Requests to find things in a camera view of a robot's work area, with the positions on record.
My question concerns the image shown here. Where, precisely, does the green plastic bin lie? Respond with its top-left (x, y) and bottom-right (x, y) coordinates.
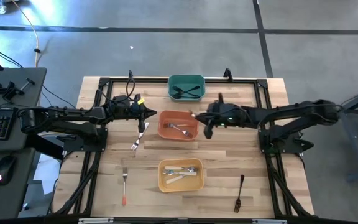
top-left (167, 73), bottom-right (206, 103)

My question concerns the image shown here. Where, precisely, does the black computer mouse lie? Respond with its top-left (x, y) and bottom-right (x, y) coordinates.
top-left (0, 155), bottom-right (18, 187)

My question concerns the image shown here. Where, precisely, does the black aluminium table frame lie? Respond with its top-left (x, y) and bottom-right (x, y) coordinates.
top-left (50, 76), bottom-right (315, 218)

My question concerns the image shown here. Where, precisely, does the yellow floor cable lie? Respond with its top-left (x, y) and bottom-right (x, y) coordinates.
top-left (11, 0), bottom-right (40, 68)

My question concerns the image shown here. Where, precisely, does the black floor cable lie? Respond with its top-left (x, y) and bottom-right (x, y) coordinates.
top-left (0, 39), bottom-right (24, 68)

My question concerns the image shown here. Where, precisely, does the silver metal bracket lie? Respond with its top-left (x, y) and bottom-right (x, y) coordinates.
top-left (78, 217), bottom-right (114, 224)
top-left (252, 218), bottom-right (288, 224)

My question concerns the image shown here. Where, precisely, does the white paper sheet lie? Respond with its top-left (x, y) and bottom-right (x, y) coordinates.
top-left (32, 152), bottom-right (62, 195)

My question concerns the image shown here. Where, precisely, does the grey side desk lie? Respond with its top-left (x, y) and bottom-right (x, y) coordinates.
top-left (0, 67), bottom-right (48, 220)

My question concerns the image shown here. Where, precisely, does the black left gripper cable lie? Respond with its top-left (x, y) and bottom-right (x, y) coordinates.
top-left (103, 75), bottom-right (137, 102)

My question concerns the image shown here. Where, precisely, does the orange plastic bin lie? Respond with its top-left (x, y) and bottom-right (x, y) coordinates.
top-left (157, 110), bottom-right (200, 142)

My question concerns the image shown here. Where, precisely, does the yellow plastic bin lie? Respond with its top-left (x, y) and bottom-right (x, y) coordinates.
top-left (157, 157), bottom-right (204, 193)

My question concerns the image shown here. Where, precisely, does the dark grey metal cart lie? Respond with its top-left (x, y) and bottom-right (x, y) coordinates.
top-left (321, 80), bottom-right (358, 181)

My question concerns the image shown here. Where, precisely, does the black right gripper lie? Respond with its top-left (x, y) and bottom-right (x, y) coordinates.
top-left (195, 92), bottom-right (249, 140)

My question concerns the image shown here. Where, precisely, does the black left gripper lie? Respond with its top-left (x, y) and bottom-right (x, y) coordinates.
top-left (114, 93), bottom-right (158, 134)

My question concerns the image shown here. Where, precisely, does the black desk clamp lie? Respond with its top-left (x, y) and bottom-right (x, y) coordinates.
top-left (0, 77), bottom-right (37, 102)

